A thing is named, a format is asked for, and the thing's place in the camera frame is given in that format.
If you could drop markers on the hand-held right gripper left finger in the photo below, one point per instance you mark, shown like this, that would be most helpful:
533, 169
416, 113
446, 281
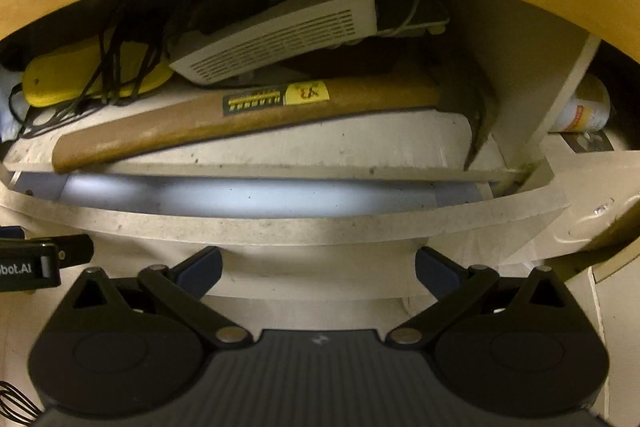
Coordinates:
204, 268

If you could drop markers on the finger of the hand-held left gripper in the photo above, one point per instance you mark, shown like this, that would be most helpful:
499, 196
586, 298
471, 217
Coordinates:
76, 250

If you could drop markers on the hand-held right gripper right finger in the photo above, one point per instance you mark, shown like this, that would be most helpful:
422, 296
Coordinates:
434, 271

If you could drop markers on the white drawer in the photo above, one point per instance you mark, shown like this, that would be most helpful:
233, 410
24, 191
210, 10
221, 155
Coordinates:
325, 142

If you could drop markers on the white plastic bag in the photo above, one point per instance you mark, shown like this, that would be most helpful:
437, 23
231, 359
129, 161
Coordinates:
7, 107

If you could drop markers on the yellow plastic case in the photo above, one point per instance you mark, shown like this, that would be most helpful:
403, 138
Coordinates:
60, 79

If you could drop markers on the dark printed card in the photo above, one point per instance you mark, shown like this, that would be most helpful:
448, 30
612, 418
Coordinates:
590, 141

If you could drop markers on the white can with red label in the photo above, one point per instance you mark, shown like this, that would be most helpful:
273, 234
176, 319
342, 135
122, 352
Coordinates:
587, 104

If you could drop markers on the white vented router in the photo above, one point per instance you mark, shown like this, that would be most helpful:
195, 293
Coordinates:
280, 32

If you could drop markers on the black flat device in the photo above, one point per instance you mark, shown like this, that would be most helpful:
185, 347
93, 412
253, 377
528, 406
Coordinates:
425, 9

